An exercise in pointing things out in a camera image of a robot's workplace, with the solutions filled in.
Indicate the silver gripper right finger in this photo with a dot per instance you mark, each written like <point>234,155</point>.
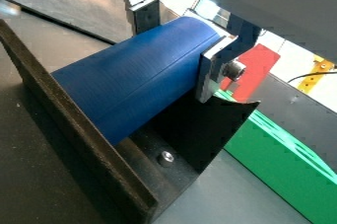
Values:
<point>218,59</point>

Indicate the red arch block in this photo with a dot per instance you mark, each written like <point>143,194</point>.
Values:
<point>258,59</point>

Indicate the green shape sorter block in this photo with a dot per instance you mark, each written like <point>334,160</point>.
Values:
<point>287,166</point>

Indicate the blue oval cylinder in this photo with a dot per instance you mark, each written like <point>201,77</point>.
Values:
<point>126,83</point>

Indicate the black cradle fixture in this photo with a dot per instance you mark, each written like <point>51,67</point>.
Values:
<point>151,165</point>

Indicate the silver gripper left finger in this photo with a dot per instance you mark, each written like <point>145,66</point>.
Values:
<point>142,13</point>

